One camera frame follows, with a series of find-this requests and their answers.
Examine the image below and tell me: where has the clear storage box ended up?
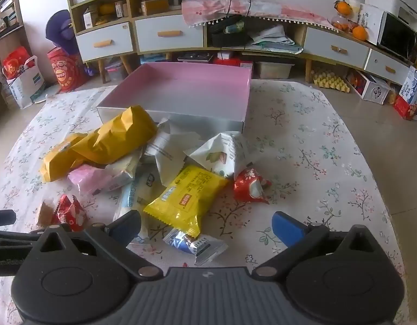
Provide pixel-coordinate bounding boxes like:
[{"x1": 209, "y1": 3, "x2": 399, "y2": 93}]
[
  {"x1": 255, "y1": 61, "x2": 295, "y2": 79},
  {"x1": 105, "y1": 59, "x2": 128, "y2": 82}
]

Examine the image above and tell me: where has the white text packet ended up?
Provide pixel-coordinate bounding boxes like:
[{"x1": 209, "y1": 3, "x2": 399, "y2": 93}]
[{"x1": 144, "y1": 118, "x2": 209, "y2": 187}]

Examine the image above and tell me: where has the red carton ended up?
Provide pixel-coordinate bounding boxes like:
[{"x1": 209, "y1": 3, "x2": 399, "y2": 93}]
[{"x1": 393, "y1": 95, "x2": 417, "y2": 121}]

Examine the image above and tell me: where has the yellow packet white sticker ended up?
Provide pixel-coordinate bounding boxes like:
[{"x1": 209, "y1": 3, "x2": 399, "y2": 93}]
[{"x1": 39, "y1": 133, "x2": 89, "y2": 183}]

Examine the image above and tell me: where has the white printed bag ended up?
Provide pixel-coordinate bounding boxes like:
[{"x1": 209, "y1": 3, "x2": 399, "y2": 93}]
[{"x1": 358, "y1": 3, "x2": 385, "y2": 45}]

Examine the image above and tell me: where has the white drawer wooden handle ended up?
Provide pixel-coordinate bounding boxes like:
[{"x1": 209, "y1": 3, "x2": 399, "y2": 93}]
[
  {"x1": 134, "y1": 15, "x2": 205, "y2": 53},
  {"x1": 76, "y1": 22, "x2": 134, "y2": 63},
  {"x1": 364, "y1": 49, "x2": 412, "y2": 83},
  {"x1": 302, "y1": 27, "x2": 370, "y2": 70}
]

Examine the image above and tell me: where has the cream snack packet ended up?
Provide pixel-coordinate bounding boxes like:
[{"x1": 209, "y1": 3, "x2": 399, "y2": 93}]
[{"x1": 105, "y1": 147, "x2": 143, "y2": 190}]

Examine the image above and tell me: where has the yellow egg tray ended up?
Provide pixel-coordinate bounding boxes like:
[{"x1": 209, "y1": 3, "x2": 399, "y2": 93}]
[{"x1": 313, "y1": 68, "x2": 351, "y2": 93}]

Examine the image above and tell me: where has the green patterned pouch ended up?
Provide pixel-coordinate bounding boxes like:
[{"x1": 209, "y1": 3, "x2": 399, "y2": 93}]
[{"x1": 225, "y1": 20, "x2": 245, "y2": 34}]

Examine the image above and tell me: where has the red gift bag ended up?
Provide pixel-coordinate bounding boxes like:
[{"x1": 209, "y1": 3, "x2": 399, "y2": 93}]
[{"x1": 3, "y1": 45, "x2": 36, "y2": 80}]

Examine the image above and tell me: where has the bright yellow snack packet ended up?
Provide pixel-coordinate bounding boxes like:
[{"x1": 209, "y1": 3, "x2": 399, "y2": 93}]
[{"x1": 143, "y1": 165, "x2": 229, "y2": 239}]

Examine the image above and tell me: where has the red box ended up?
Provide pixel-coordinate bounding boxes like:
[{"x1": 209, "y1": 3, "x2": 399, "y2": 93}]
[{"x1": 213, "y1": 58, "x2": 254, "y2": 72}]

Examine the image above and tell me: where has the long clear snack packet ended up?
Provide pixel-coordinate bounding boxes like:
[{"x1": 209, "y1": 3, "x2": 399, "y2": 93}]
[{"x1": 112, "y1": 173, "x2": 162, "y2": 244}]

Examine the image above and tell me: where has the folded paper stack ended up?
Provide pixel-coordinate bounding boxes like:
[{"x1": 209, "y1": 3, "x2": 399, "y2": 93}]
[{"x1": 247, "y1": 25, "x2": 304, "y2": 55}]

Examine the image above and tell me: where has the floral tablecloth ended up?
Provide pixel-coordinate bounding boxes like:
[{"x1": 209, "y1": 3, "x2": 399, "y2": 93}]
[{"x1": 0, "y1": 79, "x2": 412, "y2": 325}]

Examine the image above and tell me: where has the red printed bag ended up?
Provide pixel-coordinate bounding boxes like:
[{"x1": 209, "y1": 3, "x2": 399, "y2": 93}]
[{"x1": 48, "y1": 47, "x2": 89, "y2": 92}]

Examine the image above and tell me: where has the blue white carton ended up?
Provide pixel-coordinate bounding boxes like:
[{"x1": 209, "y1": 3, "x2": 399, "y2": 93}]
[{"x1": 399, "y1": 66, "x2": 417, "y2": 109}]

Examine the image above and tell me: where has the crinkled mustard snack packet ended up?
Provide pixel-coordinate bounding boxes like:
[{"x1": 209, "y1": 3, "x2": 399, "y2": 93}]
[{"x1": 71, "y1": 106, "x2": 158, "y2": 165}]

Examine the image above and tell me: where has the white shopping bag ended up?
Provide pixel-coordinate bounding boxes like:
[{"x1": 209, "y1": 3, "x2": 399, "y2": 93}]
[{"x1": 7, "y1": 56, "x2": 47, "y2": 109}]

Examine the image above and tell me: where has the dark shelf unit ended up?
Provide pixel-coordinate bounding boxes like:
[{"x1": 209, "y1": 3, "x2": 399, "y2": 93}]
[{"x1": 0, "y1": 0, "x2": 31, "y2": 119}]

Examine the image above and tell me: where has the small brown snack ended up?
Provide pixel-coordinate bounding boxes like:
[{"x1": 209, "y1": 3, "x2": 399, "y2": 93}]
[{"x1": 36, "y1": 200, "x2": 57, "y2": 228}]

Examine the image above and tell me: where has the pink fringed cloth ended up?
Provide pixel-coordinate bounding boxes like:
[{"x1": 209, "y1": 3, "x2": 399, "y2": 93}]
[{"x1": 181, "y1": 0, "x2": 341, "y2": 33}]

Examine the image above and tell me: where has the glass jar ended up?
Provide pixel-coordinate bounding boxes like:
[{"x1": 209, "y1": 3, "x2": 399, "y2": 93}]
[{"x1": 332, "y1": 14, "x2": 351, "y2": 31}]

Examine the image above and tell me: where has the pink snack packet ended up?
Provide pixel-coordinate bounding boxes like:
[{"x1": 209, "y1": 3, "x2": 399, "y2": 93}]
[{"x1": 67, "y1": 164, "x2": 119, "y2": 195}]

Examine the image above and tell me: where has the black bag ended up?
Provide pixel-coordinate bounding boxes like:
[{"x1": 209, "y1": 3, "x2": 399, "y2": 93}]
[{"x1": 207, "y1": 15, "x2": 253, "y2": 48}]

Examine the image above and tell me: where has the white microwave oven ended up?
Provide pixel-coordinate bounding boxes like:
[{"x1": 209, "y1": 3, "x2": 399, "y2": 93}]
[{"x1": 377, "y1": 10, "x2": 417, "y2": 64}]

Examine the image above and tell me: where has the cardboard box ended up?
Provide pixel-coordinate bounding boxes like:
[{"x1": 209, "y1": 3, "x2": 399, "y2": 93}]
[{"x1": 141, "y1": 0, "x2": 170, "y2": 16}]

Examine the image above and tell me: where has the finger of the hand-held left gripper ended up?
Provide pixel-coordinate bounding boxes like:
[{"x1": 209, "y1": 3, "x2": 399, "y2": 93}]
[{"x1": 0, "y1": 210, "x2": 17, "y2": 226}]

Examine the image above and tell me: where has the black tray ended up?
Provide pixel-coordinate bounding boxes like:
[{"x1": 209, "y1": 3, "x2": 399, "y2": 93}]
[{"x1": 177, "y1": 52, "x2": 212, "y2": 62}]

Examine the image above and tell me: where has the white printed carton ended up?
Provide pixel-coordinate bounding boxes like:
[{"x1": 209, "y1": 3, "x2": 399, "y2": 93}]
[{"x1": 347, "y1": 69, "x2": 392, "y2": 105}]

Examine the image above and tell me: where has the small blue white packet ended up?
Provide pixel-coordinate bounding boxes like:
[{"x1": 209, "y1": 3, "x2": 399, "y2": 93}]
[{"x1": 163, "y1": 227, "x2": 228, "y2": 266}]

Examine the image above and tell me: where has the small red snack packet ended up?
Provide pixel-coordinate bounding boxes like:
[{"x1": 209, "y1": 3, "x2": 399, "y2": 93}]
[
  {"x1": 233, "y1": 168, "x2": 272, "y2": 204},
  {"x1": 56, "y1": 194, "x2": 87, "y2": 232}
]

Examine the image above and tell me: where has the blue lidded storage box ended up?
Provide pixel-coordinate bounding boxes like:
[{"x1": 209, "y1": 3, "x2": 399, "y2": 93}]
[{"x1": 141, "y1": 53, "x2": 168, "y2": 65}]

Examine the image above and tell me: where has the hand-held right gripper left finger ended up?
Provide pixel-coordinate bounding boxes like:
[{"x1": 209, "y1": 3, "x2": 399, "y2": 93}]
[{"x1": 32, "y1": 210, "x2": 164, "y2": 280}]

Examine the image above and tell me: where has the orange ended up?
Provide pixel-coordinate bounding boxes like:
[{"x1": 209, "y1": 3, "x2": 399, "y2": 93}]
[
  {"x1": 335, "y1": 0, "x2": 352, "y2": 16},
  {"x1": 352, "y1": 25, "x2": 369, "y2": 41}
]

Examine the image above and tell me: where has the white packet nut print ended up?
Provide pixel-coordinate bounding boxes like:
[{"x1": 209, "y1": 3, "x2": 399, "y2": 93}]
[{"x1": 184, "y1": 131, "x2": 254, "y2": 180}]

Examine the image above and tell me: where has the white box pink inside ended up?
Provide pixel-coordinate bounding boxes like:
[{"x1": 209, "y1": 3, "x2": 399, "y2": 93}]
[{"x1": 96, "y1": 63, "x2": 253, "y2": 134}]

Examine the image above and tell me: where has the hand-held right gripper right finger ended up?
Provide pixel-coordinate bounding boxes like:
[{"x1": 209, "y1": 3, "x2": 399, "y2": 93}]
[{"x1": 252, "y1": 211, "x2": 385, "y2": 278}]

